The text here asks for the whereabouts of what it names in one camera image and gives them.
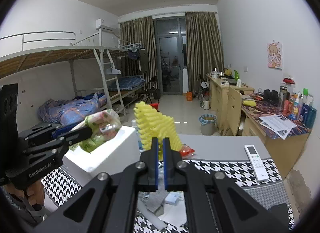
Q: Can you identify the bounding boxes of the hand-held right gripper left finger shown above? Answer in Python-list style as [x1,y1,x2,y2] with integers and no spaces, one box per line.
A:
[35,136,160,233]

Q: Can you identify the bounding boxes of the brown curtain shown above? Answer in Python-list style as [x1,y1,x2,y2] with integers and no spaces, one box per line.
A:
[185,11,224,94]
[119,16,158,91]

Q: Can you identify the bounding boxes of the light blue striped cloth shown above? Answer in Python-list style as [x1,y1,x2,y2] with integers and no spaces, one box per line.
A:
[166,192,185,204]

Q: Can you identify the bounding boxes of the printed paper sheets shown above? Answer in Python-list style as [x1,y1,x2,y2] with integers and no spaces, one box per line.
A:
[259,114,298,140]

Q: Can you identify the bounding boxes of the white foam box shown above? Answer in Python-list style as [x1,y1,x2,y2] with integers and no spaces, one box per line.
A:
[62,126,140,173]

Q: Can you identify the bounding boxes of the colourful printed desk mat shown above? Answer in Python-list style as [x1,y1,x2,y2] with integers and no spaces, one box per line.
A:
[241,93,313,140]

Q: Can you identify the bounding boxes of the group of toiletry bottles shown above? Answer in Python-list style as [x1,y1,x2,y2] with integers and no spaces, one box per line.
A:
[282,88,317,129]

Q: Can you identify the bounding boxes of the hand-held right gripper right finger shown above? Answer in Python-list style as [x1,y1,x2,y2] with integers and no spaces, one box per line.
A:
[163,136,295,233]

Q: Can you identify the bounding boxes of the floral plastic bag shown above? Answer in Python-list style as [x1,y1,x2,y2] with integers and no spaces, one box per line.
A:
[69,109,122,153]

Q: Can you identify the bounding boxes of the black white houndstooth tablecloth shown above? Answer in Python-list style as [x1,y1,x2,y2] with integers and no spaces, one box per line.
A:
[41,158,295,233]

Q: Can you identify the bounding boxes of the yellow ridged sponge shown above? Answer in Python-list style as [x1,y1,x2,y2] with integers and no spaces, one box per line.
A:
[134,101,182,161]

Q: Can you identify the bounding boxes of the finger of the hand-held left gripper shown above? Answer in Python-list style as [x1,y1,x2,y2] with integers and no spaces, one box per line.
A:
[18,125,60,146]
[23,126,93,159]

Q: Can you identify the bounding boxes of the grey cloth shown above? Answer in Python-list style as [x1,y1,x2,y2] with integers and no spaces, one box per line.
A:
[144,193,168,216]

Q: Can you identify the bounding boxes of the wooden chair with cutouts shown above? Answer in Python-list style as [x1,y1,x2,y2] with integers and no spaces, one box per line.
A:
[224,86,242,136]

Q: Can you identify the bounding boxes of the red snack packet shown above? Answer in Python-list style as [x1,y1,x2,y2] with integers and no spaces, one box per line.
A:
[179,145,196,159]

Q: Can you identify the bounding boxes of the dark hanging clothes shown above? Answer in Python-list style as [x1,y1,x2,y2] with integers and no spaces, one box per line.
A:
[126,48,149,72]

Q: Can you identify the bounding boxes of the steel thermos flask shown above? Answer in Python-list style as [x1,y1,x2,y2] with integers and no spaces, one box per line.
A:
[279,85,287,106]

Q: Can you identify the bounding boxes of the blue plaid quilt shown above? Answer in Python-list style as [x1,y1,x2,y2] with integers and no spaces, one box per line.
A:
[38,93,108,126]

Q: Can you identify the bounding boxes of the person's left hand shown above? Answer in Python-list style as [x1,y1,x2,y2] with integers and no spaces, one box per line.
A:
[6,180,45,208]

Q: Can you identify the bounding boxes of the grey trash bin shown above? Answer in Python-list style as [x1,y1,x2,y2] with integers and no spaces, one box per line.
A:
[199,113,217,135]

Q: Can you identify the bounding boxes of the white air conditioner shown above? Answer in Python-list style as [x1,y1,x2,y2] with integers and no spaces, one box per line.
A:
[96,18,118,32]

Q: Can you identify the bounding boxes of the glass balcony door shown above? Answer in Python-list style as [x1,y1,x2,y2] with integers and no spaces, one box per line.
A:
[153,18,187,95]

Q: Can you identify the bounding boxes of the light wooden desk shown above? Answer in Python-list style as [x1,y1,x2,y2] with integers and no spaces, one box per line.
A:
[206,74,255,124]
[241,93,313,180]

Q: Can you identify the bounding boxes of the white metal bunk bed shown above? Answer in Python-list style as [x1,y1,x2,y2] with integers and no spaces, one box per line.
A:
[0,31,125,129]
[99,28,150,109]

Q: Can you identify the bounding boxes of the white bunk bed ladder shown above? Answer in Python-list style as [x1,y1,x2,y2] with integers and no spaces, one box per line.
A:
[94,49,126,116]

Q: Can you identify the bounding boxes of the person's left forearm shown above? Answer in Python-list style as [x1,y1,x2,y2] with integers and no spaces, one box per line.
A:
[0,193,48,227]

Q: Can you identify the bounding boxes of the black folding chair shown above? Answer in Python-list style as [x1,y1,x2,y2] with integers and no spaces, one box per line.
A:
[144,75,160,104]

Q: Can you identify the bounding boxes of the blue plaid bed sheet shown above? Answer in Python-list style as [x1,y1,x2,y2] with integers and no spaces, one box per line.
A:
[108,75,146,92]

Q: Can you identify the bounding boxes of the pink cartoon wall poster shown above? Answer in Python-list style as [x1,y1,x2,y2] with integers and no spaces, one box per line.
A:
[267,41,283,69]

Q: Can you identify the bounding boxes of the white remote control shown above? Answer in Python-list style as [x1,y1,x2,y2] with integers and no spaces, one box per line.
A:
[244,145,270,182]

